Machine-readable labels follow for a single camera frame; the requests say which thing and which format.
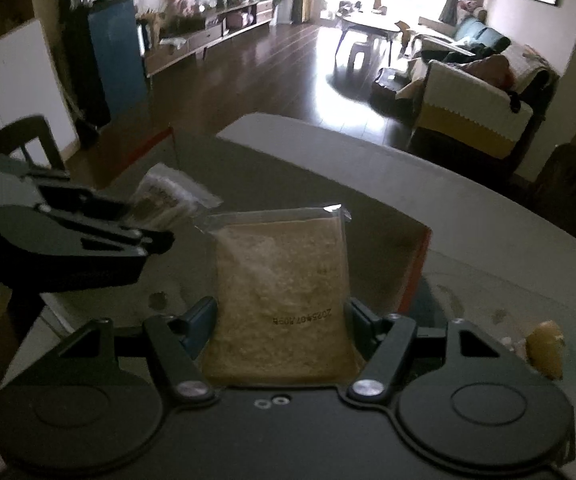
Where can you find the yellow round toy figure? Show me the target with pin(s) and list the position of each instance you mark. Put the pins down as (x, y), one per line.
(545, 350)

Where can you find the red cardboard box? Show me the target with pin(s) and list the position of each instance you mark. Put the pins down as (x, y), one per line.
(385, 248)

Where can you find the beige striped sofa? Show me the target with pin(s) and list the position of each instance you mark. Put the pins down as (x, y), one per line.
(494, 105)

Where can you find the clear bag of brown flakes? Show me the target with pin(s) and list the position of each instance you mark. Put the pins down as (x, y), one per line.
(281, 282)

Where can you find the wooden tv cabinet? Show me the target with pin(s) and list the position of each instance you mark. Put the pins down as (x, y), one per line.
(202, 31)

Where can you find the black chair left side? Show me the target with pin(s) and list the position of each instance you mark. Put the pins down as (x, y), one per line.
(18, 134)

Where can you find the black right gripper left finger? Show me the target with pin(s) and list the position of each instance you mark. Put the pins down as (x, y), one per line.
(173, 346)

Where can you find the teal sofa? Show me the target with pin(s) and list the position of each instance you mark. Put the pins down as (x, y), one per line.
(466, 41)

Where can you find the blue cabinet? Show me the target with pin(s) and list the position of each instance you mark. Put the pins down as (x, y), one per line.
(103, 60)

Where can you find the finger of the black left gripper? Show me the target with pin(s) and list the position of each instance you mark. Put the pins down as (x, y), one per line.
(117, 247)
(81, 209)

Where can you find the small clear snack packet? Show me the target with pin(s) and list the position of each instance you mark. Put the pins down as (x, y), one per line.
(165, 196)

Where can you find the small grey stool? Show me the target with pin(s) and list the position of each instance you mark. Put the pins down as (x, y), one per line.
(360, 56)

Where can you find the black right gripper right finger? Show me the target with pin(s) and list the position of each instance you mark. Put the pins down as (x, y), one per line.
(383, 344)

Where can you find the white coffee table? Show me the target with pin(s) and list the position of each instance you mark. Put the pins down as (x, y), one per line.
(369, 24)

